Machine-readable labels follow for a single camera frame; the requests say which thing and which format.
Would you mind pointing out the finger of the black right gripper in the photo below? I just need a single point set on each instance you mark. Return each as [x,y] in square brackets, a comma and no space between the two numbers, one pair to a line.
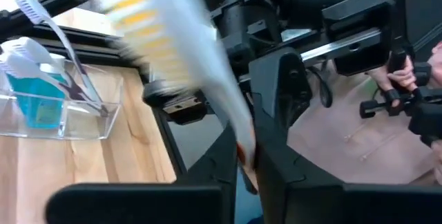
[279,89]

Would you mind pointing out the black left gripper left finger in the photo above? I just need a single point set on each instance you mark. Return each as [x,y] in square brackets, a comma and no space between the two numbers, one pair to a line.
[228,168]

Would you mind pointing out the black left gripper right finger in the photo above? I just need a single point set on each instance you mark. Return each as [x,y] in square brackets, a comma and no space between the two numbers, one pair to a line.
[283,182]

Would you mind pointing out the wide teal mouthwash bottle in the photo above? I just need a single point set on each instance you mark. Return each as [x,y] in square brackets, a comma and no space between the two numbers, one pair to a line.
[38,106]

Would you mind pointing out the person's hand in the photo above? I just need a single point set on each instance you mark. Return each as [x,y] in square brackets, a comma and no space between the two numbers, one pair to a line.
[397,79]

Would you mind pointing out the person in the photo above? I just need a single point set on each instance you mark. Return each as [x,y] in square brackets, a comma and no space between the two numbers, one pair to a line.
[345,141]

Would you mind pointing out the clear acrylic organiser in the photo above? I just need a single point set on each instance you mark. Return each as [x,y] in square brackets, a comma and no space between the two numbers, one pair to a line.
[86,120]

